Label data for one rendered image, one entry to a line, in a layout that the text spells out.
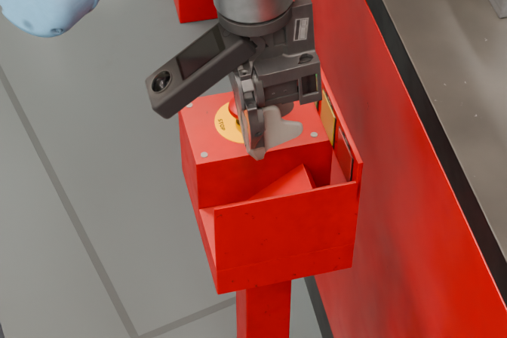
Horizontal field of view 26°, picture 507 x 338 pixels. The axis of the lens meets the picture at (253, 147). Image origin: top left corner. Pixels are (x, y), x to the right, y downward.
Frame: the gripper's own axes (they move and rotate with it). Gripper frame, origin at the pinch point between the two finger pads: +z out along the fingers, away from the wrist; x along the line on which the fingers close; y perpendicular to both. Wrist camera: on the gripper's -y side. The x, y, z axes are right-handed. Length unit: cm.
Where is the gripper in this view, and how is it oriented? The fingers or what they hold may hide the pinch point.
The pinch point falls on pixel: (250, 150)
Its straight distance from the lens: 115.8
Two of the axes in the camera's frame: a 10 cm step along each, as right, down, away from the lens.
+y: 9.7, -2.4, 1.0
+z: 0.8, 6.7, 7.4
